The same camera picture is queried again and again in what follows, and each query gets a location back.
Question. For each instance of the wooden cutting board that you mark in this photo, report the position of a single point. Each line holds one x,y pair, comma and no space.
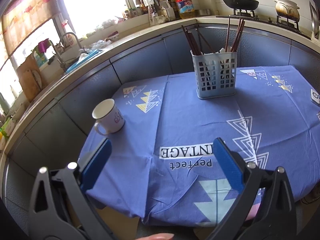
30,78

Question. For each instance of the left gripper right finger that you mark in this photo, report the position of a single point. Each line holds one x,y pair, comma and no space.
276,215

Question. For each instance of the white mug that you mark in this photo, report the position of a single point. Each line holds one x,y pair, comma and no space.
108,118

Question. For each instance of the patterned roller blind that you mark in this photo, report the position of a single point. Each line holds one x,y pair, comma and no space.
23,17

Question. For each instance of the white square charger device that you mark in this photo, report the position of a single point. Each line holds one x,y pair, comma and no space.
314,96

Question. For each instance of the steel pot lid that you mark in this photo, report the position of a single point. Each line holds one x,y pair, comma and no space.
314,21

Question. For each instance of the black wok with lid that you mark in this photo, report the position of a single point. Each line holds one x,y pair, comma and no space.
242,4

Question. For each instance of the grey lower kitchen cabinets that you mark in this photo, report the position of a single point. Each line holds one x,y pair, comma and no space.
62,129

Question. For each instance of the gas stove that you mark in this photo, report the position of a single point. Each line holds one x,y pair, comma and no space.
279,21

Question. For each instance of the cooking oil bottle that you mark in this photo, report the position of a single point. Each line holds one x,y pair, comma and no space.
185,8

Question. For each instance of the pale blue utensil basket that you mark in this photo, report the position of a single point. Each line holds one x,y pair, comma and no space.
215,74

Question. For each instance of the brown wooden chopstick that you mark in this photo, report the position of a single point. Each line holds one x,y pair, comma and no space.
236,40
238,37
194,46
205,41
227,36
190,41

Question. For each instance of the white ceramic clay pot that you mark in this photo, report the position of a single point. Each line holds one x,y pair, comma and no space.
287,9

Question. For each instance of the chrome kitchen faucet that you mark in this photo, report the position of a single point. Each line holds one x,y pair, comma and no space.
64,46

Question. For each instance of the person's left hand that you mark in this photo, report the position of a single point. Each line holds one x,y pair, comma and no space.
158,236

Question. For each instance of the white plastic jug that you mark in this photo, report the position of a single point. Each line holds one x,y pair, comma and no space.
170,11

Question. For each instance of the blue patterned tablecloth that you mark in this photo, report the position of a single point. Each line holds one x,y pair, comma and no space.
162,167

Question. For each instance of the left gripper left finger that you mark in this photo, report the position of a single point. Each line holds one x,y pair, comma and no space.
59,207

